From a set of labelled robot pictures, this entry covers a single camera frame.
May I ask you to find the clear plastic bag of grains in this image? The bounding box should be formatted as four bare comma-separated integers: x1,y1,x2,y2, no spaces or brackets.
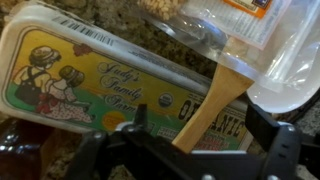
137,0,320,95

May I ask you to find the brown bottle with white cap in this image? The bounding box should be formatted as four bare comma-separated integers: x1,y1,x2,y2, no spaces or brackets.
0,117,55,180

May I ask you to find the empty white bowl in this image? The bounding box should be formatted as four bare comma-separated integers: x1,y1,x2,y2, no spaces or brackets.
245,42,320,115

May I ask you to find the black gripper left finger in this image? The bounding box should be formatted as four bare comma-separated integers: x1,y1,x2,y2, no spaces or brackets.
132,103,150,133

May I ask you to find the light wooden spoon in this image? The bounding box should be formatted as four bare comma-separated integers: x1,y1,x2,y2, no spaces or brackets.
171,63,256,155

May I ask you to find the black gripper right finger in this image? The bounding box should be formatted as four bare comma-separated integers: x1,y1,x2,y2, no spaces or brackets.
244,100,285,153

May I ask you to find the egg carton with yellow label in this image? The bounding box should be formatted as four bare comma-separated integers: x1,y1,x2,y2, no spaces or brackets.
0,1,255,153

